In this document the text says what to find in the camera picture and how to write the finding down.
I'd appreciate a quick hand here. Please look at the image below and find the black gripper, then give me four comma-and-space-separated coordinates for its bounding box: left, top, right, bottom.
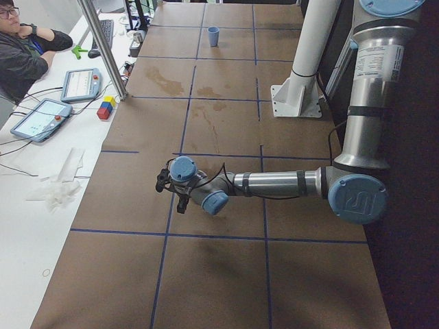
174, 183, 195, 214

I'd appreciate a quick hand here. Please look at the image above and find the blue plastic cup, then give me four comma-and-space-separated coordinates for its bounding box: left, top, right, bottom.
207, 26, 220, 47

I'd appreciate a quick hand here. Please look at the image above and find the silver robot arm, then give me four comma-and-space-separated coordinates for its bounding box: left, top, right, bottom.
156, 1, 423, 225

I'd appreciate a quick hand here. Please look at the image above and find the red cube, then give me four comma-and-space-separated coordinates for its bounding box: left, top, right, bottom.
97, 108, 110, 120

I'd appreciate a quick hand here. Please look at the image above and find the blue cube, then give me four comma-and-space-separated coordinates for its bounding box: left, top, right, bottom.
100, 101, 113, 112

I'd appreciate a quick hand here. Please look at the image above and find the yellow cube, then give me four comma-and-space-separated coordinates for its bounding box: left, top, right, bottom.
103, 96, 117, 108

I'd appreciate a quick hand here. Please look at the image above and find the far teach pendant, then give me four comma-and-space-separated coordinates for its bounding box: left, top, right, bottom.
60, 68, 101, 103

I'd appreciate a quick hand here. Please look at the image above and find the teach pendant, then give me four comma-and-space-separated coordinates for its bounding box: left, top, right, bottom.
10, 98, 73, 143
60, 68, 101, 103

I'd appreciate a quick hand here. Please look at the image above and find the near teach pendant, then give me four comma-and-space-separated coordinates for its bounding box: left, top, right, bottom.
10, 98, 73, 143

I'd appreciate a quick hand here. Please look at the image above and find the steel cylinder weight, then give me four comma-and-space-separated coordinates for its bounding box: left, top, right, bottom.
133, 30, 145, 44

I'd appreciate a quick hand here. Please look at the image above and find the green plastic part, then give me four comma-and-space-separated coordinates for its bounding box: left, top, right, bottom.
71, 45, 88, 60

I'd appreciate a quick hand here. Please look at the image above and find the black keyboard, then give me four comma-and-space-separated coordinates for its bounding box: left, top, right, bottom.
99, 19, 114, 49

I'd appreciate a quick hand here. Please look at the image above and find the seated person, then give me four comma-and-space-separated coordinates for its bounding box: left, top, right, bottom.
1, 1, 73, 104

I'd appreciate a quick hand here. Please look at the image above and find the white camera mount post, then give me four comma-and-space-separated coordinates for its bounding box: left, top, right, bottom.
271, 0, 341, 119

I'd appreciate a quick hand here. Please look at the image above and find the aluminium frame post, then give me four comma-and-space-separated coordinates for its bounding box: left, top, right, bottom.
77, 0, 128, 101

